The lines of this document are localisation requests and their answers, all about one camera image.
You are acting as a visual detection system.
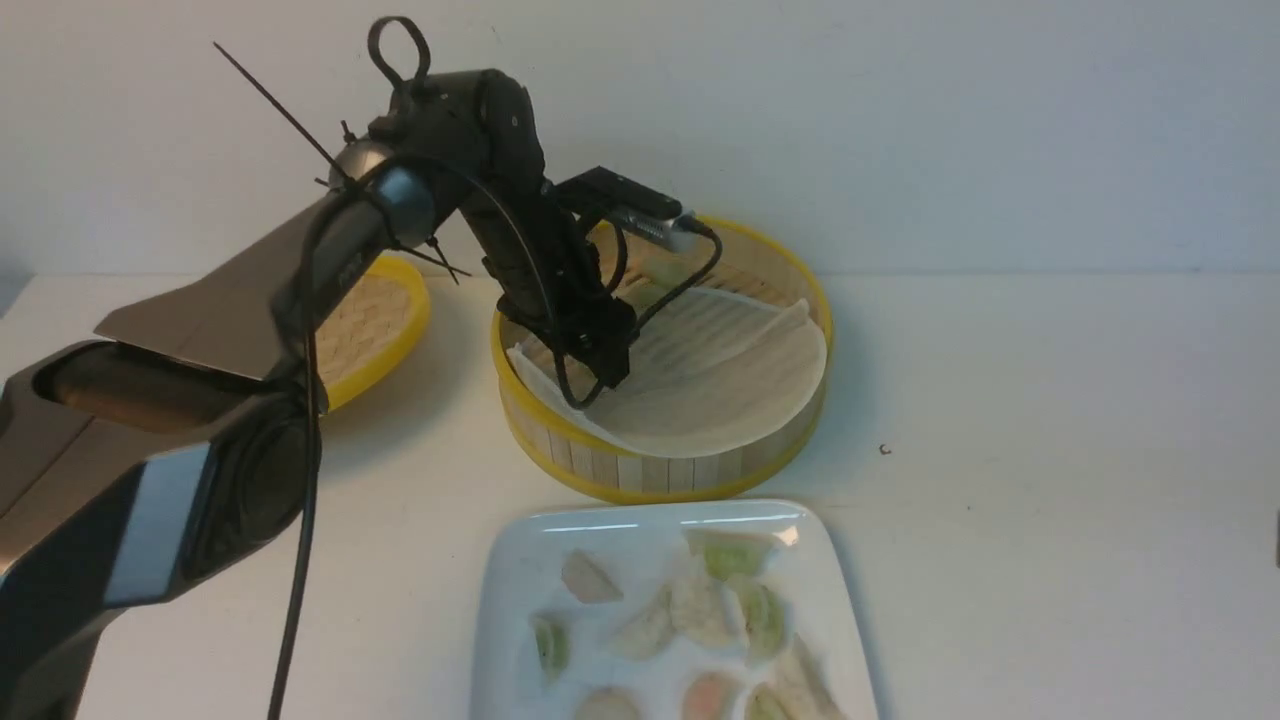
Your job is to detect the yellow bamboo steamer basket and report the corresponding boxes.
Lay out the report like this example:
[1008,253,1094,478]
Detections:
[490,219,833,503]

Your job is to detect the green dumpling top right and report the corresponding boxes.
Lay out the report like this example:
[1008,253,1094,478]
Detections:
[685,529,780,582]

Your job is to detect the black camera cable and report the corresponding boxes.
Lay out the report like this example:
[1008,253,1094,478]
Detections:
[266,150,723,720]

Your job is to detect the white dumpling centre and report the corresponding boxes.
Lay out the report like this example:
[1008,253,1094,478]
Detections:
[669,571,739,651]

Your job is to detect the pink dumpling bottom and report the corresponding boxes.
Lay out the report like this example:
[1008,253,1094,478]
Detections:
[680,671,741,720]

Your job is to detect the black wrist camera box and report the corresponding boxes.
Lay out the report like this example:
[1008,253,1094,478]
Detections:
[556,167,707,252]

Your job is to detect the green dumpling bottom edge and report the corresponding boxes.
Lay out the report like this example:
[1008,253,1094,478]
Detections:
[742,683,791,720]

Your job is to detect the yellow bamboo steamer lid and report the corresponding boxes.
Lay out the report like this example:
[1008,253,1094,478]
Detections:
[316,255,431,413]

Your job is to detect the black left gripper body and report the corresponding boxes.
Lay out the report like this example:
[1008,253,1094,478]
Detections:
[462,179,637,388]

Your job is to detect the white dumpling upper left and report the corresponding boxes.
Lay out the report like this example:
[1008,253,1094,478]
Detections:
[561,550,625,605]

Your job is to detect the green dumpling left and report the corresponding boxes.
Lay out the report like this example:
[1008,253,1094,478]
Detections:
[529,614,571,687]

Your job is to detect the pale dumpling centre left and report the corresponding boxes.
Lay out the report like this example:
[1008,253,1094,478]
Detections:
[607,584,676,662]

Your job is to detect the white dumpling lower right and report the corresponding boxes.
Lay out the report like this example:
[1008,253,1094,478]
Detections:
[774,634,847,719]

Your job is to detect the white square plate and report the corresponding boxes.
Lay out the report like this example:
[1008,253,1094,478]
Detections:
[468,498,879,719]

